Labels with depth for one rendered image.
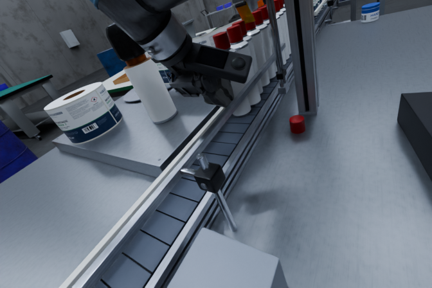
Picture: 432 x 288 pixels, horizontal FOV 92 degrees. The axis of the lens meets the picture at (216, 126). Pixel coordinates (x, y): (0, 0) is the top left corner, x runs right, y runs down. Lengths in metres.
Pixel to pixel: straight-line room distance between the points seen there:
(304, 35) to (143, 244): 0.49
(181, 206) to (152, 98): 0.36
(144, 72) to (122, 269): 0.46
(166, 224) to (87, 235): 0.23
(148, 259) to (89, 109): 0.57
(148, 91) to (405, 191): 0.60
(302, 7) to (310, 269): 0.45
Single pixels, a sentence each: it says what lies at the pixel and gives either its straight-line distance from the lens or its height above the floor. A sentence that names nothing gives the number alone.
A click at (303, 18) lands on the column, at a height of 1.06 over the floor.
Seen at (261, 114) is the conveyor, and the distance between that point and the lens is 0.54.
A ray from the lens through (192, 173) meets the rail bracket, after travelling 0.30.
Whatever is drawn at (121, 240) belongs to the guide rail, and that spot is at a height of 0.96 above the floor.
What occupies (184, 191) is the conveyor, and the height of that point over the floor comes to 0.88.
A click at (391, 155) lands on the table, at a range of 0.49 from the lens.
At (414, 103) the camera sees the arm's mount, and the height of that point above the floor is 0.89.
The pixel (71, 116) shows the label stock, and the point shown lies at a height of 0.98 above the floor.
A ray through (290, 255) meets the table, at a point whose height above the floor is 0.83.
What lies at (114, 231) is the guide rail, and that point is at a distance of 0.38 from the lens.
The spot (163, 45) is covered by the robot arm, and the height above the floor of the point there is 1.12.
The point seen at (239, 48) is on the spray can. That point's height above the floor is 1.04.
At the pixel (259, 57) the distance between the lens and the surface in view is 0.64.
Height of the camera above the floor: 1.15
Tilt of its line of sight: 30 degrees down
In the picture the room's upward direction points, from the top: 21 degrees counter-clockwise
